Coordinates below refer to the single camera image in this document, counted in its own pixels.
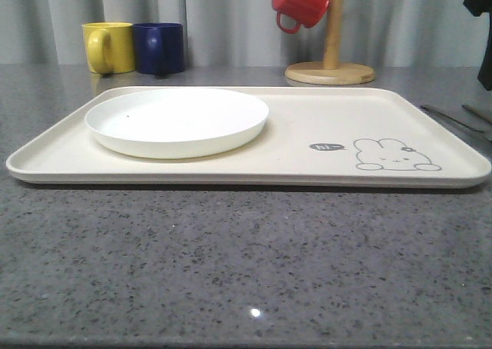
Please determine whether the white round plate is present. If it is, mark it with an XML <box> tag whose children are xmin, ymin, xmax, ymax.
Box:
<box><xmin>85</xmin><ymin>88</ymin><xmax>270</xmax><ymax>159</ymax></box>

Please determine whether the stainless steel fork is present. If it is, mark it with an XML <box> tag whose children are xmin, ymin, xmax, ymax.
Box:
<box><xmin>420</xmin><ymin>105</ymin><xmax>491</xmax><ymax>142</ymax></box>

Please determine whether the cream rabbit serving tray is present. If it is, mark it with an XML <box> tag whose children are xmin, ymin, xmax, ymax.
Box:
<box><xmin>6</xmin><ymin>86</ymin><xmax>491</xmax><ymax>188</ymax></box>

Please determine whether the wooden mug tree stand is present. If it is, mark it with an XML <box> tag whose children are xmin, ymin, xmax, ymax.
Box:
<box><xmin>284</xmin><ymin>0</ymin><xmax>375</xmax><ymax>85</ymax></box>

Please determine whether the dark blue mug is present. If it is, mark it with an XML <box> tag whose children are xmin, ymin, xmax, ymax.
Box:
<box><xmin>131</xmin><ymin>22</ymin><xmax>185</xmax><ymax>75</ymax></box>

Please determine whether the red mug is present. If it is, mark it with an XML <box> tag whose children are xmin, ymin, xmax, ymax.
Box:
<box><xmin>271</xmin><ymin>0</ymin><xmax>331</xmax><ymax>34</ymax></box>

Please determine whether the yellow mug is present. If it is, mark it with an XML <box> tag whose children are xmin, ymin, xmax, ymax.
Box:
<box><xmin>82</xmin><ymin>22</ymin><xmax>135</xmax><ymax>75</ymax></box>

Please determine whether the grey curtain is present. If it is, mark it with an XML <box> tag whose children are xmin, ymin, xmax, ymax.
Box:
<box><xmin>1</xmin><ymin>0</ymin><xmax>488</xmax><ymax>67</ymax></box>

